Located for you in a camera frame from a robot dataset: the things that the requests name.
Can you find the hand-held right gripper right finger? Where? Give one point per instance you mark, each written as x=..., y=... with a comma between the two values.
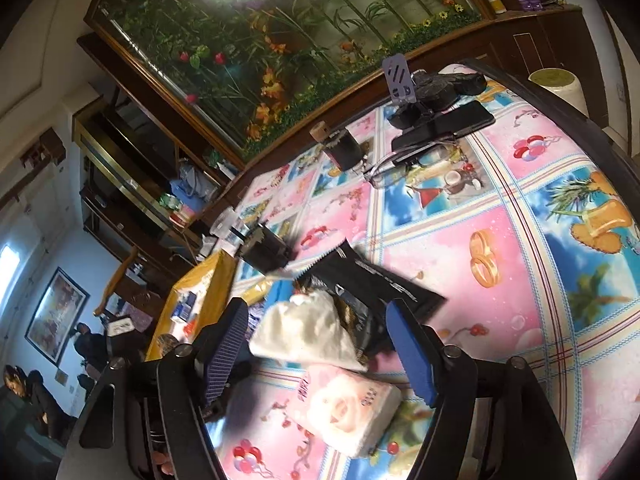
x=412, y=355

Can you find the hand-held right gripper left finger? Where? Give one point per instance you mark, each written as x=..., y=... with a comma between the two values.
x=227, y=355

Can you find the yellow storage box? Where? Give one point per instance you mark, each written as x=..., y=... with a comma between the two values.
x=220, y=280

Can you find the pink tissue pack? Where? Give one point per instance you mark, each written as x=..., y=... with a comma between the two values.
x=345, y=407

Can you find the black round device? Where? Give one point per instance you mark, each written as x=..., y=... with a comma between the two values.
x=265, y=250

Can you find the wooden chair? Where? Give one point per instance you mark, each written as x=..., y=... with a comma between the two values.
x=117, y=280

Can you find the clear plastic cup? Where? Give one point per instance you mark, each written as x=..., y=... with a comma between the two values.
x=225, y=220

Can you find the pink box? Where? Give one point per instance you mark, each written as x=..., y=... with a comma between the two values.
x=181, y=219

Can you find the green packet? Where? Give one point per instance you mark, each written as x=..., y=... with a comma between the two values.
x=170, y=202

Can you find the grey plastic jug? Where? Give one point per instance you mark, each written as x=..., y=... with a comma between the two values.
x=192, y=175

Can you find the eyeglasses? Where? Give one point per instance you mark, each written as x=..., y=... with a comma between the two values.
x=400, y=166

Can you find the dark jar with wooden lid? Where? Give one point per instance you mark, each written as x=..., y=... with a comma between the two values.
x=342, y=147

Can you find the black phone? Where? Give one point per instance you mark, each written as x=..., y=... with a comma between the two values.
x=445, y=125

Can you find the black folded gadget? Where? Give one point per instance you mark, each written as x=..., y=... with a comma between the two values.
x=445, y=85

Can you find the pale phone stand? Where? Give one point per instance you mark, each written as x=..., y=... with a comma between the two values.
x=398, y=77

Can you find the cream cylindrical container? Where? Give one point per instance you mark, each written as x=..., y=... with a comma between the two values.
x=557, y=85

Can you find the framed wall painting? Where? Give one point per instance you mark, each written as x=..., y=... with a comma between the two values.
x=55, y=315

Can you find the flower wall mural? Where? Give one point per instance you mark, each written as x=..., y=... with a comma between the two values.
x=300, y=35

